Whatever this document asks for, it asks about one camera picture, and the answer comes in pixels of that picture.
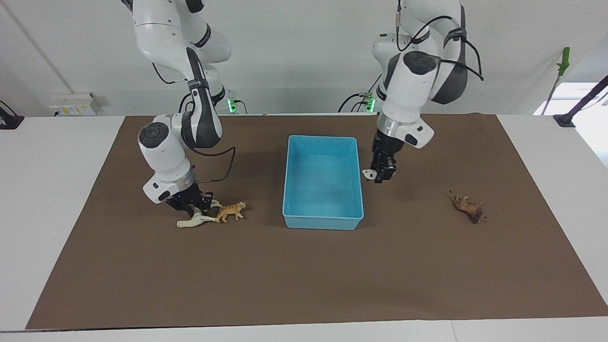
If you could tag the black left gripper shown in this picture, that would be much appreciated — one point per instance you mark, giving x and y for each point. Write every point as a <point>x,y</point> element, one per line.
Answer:
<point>385,154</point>

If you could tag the cream white horse toy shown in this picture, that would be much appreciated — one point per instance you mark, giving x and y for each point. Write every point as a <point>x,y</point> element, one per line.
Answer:
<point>197,221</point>

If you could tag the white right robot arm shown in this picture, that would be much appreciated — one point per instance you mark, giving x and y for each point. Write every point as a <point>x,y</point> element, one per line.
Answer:
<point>180,95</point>

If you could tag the brown table mat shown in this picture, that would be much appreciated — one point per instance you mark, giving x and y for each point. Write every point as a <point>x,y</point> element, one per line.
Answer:
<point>304,280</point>

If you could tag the black clamp stand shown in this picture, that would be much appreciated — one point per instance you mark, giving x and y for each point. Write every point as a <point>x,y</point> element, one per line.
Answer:
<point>582,104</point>

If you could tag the orange striped tiger toy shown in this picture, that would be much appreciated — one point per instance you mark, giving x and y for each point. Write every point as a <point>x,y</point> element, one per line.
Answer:
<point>231,211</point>

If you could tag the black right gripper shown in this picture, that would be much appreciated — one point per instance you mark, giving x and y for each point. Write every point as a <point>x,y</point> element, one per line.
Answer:
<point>183,199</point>

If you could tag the white wall socket box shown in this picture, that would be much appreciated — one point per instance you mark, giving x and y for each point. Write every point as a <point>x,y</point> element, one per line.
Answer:
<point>76,103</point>

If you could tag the blue plastic storage box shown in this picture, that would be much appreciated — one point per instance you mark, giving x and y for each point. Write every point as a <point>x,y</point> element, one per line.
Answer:
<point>323,190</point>

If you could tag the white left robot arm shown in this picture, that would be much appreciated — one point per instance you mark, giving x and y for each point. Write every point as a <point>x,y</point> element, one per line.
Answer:
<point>413,80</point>

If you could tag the black table clamp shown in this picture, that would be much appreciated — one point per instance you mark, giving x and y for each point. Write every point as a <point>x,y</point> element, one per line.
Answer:
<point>8,119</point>

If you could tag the black white panda toy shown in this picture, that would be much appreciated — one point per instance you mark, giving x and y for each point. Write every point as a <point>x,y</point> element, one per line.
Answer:
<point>368,174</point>

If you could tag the brown lion toy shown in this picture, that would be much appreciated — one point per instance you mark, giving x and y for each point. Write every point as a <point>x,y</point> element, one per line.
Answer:
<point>471,208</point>

